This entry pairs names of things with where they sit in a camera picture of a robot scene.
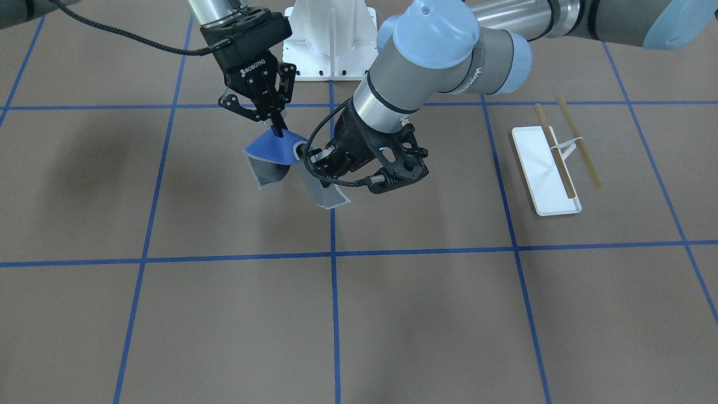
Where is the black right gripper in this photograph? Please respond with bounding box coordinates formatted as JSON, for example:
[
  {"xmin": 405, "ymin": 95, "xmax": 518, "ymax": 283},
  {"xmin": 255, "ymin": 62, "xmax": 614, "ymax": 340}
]
[{"xmin": 201, "ymin": 11, "xmax": 297, "ymax": 138}]

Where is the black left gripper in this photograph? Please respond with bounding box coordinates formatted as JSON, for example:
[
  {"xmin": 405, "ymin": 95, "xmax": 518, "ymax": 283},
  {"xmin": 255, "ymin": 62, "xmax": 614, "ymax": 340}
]
[{"xmin": 307, "ymin": 100, "xmax": 429, "ymax": 194}]

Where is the blue grey towel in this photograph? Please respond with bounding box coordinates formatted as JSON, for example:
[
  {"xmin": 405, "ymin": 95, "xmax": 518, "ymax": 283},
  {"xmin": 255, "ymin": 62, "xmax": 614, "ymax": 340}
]
[{"xmin": 244, "ymin": 128, "xmax": 351, "ymax": 209}]

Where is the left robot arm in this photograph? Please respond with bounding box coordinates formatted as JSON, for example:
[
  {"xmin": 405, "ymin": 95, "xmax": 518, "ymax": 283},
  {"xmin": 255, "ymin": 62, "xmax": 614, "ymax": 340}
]
[{"xmin": 297, "ymin": 1, "xmax": 716, "ymax": 194}]

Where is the white towel rack with wooden bars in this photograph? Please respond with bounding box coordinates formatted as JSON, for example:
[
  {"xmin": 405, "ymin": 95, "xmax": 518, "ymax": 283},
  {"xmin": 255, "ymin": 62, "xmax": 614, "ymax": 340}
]
[{"xmin": 511, "ymin": 94, "xmax": 602, "ymax": 217}]

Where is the brown paper table cover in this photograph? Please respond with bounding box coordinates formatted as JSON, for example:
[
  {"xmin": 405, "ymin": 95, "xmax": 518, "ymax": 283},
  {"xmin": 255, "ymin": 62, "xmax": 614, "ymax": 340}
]
[{"xmin": 1, "ymin": 12, "xmax": 717, "ymax": 403}]

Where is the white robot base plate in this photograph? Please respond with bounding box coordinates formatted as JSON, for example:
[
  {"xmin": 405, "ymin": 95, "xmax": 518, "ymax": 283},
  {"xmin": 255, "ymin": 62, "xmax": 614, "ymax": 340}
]
[{"xmin": 282, "ymin": 1, "xmax": 378, "ymax": 81}]

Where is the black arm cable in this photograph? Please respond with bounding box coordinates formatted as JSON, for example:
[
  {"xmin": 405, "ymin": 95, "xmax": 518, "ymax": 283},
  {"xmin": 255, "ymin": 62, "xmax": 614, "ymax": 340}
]
[{"xmin": 50, "ymin": 0, "xmax": 388, "ymax": 188}]

